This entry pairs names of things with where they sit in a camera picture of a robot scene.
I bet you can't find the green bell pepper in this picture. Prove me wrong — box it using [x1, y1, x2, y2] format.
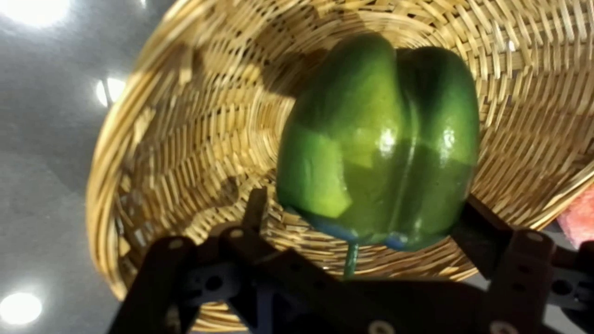
[274, 33, 482, 280]

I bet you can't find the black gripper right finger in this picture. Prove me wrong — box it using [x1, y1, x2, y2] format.
[451, 195, 594, 334]

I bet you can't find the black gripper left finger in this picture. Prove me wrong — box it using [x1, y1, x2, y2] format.
[109, 185, 341, 334]

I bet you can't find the orange pink plush toy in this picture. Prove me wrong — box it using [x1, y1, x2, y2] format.
[556, 184, 594, 250]

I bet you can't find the brown wicker basket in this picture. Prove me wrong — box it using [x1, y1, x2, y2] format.
[83, 0, 594, 332]

